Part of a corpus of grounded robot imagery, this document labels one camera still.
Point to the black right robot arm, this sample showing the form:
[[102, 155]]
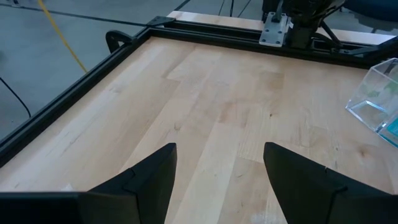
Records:
[[301, 34]]

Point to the clear acrylic organiser box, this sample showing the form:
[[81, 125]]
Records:
[[367, 109]]

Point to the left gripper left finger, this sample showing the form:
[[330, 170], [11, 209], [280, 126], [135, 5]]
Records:
[[124, 202]]

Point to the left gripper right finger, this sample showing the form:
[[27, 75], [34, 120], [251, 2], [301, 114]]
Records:
[[311, 199]]

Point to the black frame clamp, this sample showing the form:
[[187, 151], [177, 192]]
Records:
[[116, 35]]

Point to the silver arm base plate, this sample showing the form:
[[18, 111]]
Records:
[[273, 31]]

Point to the black aluminium table frame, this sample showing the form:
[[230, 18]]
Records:
[[62, 99]]

